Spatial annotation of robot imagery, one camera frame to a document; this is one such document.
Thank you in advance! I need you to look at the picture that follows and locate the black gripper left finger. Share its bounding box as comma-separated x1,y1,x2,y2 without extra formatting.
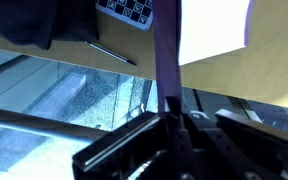
72,96,185,180

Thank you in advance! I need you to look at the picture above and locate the checkered calibration board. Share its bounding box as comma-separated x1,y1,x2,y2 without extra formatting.
95,0,154,32

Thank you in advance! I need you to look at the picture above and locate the dark pen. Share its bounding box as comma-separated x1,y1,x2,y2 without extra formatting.
85,40,138,67

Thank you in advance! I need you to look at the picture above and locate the dark metal handrail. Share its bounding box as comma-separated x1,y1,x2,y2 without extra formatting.
0,105,113,143

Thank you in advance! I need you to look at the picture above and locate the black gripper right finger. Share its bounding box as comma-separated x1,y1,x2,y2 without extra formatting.
175,96,288,180

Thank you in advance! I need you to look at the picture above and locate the black cloth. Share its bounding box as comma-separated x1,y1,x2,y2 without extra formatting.
0,0,100,51

